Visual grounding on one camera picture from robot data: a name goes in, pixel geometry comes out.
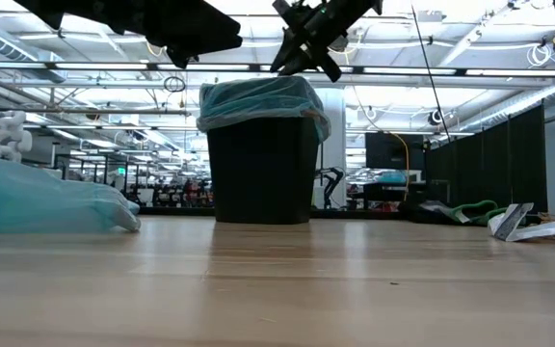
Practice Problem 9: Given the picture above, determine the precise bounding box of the background bench with equipment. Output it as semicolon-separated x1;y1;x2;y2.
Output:
140;176;216;208

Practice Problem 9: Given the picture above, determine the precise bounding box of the hanging black cable loop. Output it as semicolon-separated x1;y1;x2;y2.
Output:
163;75;187;93

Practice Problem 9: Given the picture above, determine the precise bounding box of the grey and green fabric pouch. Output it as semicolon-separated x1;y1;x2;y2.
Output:
419;199;509;227

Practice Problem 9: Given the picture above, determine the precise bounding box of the white building column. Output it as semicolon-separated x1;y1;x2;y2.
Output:
315;86;349;209

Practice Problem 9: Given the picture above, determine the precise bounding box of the black plastic trash bin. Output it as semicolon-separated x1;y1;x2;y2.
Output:
206;115;321;226

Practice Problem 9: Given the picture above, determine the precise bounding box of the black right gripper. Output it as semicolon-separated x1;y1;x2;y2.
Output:
270;0;383;83

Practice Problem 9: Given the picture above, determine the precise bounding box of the white paper with grey print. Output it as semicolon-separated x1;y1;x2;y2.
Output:
488;201;555;243

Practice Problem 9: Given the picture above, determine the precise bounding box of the white ceiling cable coil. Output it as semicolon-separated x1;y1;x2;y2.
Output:
527;42;553;67

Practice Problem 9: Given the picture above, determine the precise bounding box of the black aluminium table frame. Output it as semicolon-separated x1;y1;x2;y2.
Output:
137;205;428;221

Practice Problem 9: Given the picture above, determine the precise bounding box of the blue drawstring trash bag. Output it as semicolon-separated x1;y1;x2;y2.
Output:
0;154;143;236
196;75;332;144

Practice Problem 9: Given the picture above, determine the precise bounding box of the black background monitor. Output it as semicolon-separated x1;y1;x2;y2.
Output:
364;131;426;171

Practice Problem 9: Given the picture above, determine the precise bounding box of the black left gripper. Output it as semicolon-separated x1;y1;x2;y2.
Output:
89;0;244;69

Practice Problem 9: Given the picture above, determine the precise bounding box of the black curtain partition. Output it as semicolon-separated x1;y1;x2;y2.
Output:
425;103;548;214

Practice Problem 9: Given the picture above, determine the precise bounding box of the yellow hanging cable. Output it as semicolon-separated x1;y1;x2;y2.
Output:
390;132;411;201

